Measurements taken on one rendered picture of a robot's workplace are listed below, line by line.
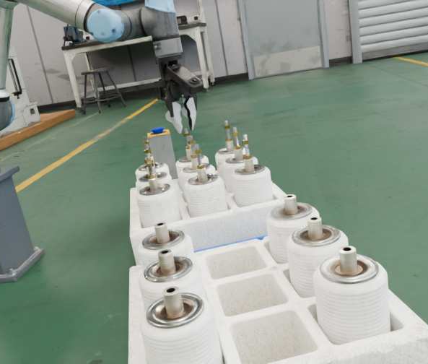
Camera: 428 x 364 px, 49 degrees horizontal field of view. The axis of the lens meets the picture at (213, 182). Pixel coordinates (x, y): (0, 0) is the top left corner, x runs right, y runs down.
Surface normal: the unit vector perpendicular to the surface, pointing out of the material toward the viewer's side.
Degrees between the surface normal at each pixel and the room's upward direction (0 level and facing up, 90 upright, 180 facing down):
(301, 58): 90
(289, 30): 90
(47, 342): 0
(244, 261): 90
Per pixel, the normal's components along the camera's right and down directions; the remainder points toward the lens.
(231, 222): 0.17, 0.26
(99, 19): -0.18, 0.32
